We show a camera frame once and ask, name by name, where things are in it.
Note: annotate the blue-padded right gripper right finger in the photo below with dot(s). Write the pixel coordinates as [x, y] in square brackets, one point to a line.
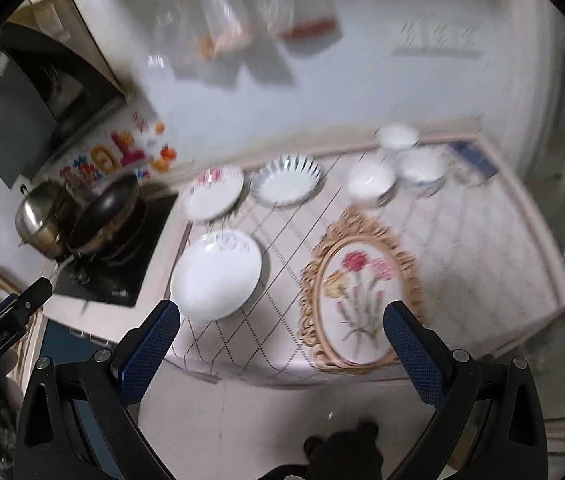
[422, 353]

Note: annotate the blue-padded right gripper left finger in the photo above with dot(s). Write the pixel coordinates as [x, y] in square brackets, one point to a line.
[140, 353]

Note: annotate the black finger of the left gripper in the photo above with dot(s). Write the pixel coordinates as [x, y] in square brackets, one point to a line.
[14, 320]

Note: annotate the large white plate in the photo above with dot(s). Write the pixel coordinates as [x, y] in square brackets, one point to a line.
[216, 275]

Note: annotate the white bowl floral outside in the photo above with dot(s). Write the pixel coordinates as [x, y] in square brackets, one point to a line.
[370, 183]

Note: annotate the white bowl blue rim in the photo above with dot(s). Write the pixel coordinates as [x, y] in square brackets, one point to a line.
[422, 172]

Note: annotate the white plate red flowers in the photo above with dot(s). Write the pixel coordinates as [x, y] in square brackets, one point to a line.
[212, 193]

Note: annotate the white bowl black rim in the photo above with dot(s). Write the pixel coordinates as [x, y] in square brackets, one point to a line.
[398, 137]

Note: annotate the blue striped fluted plate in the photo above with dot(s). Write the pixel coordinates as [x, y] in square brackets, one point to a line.
[286, 181]

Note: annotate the black gas stove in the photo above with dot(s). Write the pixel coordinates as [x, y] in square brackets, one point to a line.
[114, 274]

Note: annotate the steel cooking pot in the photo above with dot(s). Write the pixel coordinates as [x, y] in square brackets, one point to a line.
[45, 218]

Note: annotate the diamond-pattern counter mat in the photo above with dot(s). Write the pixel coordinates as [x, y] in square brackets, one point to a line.
[474, 262]

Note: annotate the black wok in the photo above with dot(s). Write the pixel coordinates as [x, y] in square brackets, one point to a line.
[104, 216]

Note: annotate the black range hood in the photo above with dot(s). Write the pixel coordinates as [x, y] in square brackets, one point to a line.
[49, 97]

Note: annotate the blue smartphone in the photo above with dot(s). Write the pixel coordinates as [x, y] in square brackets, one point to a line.
[474, 159]

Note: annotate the plastic bag orange contents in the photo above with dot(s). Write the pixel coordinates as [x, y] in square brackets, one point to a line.
[221, 27]

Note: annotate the plastic bag red contents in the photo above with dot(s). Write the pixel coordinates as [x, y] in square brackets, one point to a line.
[303, 27]

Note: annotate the colourful cartoon wall sticker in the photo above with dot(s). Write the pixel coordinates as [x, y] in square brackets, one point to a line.
[133, 141]

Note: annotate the white triple wall socket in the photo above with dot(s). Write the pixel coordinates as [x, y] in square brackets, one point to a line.
[435, 38]

